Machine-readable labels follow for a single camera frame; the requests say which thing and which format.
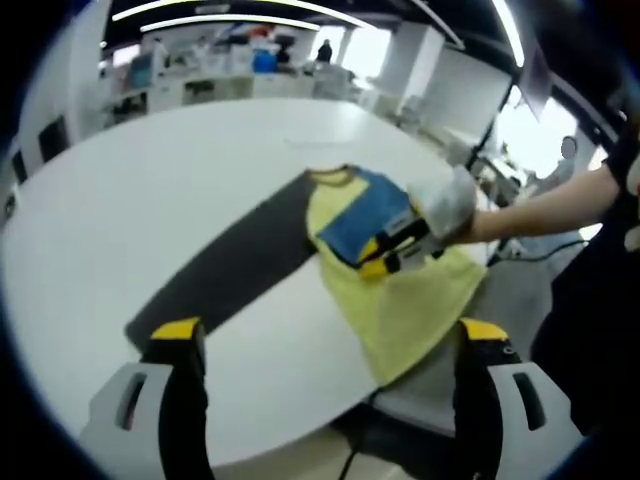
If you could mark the pink lit screen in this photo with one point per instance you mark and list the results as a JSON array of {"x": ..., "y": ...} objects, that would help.
[{"x": 126, "y": 55}]

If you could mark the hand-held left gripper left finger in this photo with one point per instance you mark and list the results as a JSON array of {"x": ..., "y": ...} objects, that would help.
[{"x": 182, "y": 410}]

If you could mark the teal bin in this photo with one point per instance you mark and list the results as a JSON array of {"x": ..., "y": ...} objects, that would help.
[{"x": 140, "y": 70}]

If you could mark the small black chair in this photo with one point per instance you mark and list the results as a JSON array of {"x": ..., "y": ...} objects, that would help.
[{"x": 18, "y": 166}]

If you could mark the person's black clothing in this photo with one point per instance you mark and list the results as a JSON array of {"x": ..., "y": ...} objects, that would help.
[{"x": 590, "y": 325}]

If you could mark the short curved ceiling light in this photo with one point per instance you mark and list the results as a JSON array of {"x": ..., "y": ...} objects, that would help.
[{"x": 230, "y": 20}]

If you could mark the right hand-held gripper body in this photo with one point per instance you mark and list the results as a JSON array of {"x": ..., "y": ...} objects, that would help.
[{"x": 445, "y": 205}]

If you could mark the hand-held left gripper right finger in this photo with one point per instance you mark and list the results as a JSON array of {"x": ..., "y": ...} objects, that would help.
[{"x": 475, "y": 410}]

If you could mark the grey mesh office chair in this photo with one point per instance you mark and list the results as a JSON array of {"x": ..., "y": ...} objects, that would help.
[{"x": 420, "y": 406}]

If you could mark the long curved ceiling light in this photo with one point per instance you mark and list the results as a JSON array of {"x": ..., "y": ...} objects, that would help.
[{"x": 225, "y": 4}]

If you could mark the large black chair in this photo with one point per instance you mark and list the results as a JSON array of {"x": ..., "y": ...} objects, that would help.
[{"x": 53, "y": 139}]

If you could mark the straight ceiling light strip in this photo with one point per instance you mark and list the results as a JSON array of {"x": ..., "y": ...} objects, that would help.
[{"x": 510, "y": 30}]

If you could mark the pale blue cloth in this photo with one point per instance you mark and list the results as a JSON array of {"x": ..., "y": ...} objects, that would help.
[{"x": 542, "y": 242}]

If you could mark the grey hanging panel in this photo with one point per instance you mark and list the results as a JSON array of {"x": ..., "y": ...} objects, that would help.
[{"x": 535, "y": 82}]

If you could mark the blue box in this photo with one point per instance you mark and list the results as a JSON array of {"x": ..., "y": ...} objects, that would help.
[{"x": 263, "y": 62}]

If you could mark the yellow garment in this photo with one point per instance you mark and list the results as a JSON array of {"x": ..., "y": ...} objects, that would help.
[{"x": 400, "y": 310}]

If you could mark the white shelf unit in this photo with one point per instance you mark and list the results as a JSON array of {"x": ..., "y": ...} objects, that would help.
[{"x": 170, "y": 91}]

